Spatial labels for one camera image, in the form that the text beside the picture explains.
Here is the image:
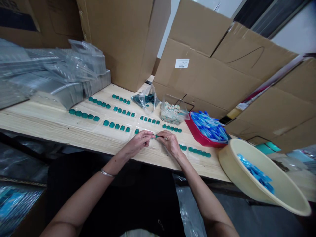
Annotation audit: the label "large brown cardboard box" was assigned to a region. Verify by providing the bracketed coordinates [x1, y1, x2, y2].
[224, 57, 316, 154]

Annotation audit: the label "person's left hand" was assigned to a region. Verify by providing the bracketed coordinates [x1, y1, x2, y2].
[124, 130, 155, 159]

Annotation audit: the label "spread of clear blister trays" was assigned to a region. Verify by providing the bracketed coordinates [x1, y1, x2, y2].
[66, 92, 216, 164]

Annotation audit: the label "heap of blue packets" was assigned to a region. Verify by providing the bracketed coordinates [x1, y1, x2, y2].
[236, 154, 275, 195]

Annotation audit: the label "red plastic tray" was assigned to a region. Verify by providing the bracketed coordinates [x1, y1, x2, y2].
[184, 111, 232, 149]

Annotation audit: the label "stacks of clear plastic packs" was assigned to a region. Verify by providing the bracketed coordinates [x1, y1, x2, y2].
[0, 38, 112, 111]

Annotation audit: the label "crumpled clear plastic sheet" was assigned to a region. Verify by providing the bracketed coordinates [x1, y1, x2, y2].
[0, 140, 51, 184]

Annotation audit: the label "cardboard box with dark print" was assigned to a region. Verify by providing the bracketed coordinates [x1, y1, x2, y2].
[0, 0, 86, 49]

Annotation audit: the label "clear bag of teal bits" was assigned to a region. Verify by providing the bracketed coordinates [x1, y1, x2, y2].
[131, 85, 158, 114]

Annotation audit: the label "heap of blue white tubes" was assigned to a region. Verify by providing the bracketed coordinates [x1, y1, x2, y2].
[190, 111, 230, 143]

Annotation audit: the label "clear tub of mixed bits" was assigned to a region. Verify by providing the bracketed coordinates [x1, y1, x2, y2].
[160, 94, 189, 125]

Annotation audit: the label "person's right hand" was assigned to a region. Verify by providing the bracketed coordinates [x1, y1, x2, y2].
[155, 130, 186, 159]

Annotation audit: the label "clear plastic bag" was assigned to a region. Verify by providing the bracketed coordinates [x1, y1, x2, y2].
[174, 172, 208, 237]

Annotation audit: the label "loose pile of clear shells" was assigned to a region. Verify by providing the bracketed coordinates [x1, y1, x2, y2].
[44, 39, 107, 82]

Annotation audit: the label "rows of teal plastic blocks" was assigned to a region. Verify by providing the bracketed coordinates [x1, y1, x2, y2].
[68, 94, 212, 158]

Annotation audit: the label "carton of blue packed items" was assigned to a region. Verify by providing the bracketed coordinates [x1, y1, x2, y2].
[0, 177, 48, 237]

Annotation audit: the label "tall brown cardboard box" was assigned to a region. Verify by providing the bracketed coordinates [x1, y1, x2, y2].
[76, 0, 172, 93]

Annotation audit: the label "open cardboard box white label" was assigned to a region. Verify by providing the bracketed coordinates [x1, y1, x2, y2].
[152, 0, 300, 119]

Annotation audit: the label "cream plastic basin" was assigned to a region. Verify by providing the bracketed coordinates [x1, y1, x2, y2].
[218, 138, 312, 217]

